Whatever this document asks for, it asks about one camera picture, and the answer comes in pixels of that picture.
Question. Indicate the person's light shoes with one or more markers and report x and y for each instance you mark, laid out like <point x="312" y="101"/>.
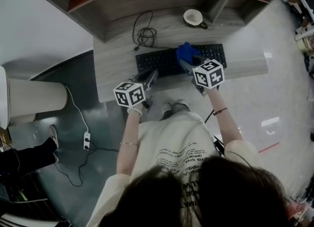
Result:
<point x="175" y="105"/>

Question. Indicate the black keyboard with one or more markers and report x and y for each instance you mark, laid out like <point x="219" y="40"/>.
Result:
<point x="159" y="61"/>

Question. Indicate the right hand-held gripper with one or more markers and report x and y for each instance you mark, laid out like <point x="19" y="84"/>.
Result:
<point x="208" y="74"/>

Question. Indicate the blue cloth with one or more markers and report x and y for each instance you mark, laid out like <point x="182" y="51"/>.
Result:
<point x="186" y="52"/>

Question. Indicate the white power strip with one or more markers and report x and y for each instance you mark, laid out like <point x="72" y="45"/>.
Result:
<point x="86" y="141"/>

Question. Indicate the beige cylindrical pedestal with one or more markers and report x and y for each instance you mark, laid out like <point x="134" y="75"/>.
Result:
<point x="36" y="99"/>

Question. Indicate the person's left forearm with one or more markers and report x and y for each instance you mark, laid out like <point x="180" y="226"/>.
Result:
<point x="128" y="137"/>

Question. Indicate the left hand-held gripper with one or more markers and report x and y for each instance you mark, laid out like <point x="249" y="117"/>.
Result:
<point x="129" y="95"/>

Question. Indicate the thin metal bangle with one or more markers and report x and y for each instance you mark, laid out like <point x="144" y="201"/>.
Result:
<point x="130" y="143"/>

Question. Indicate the person's right forearm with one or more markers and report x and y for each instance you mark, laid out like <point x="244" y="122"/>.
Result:
<point x="224" y="122"/>

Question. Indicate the grey wooden desk hutch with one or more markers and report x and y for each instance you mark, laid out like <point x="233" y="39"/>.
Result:
<point x="127" y="12"/>

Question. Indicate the cream printed shirt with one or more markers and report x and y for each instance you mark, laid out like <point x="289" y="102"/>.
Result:
<point x="166" y="142"/>

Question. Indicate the cluttered equipment shelves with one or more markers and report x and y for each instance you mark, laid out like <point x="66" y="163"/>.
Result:
<point x="305" y="32"/>

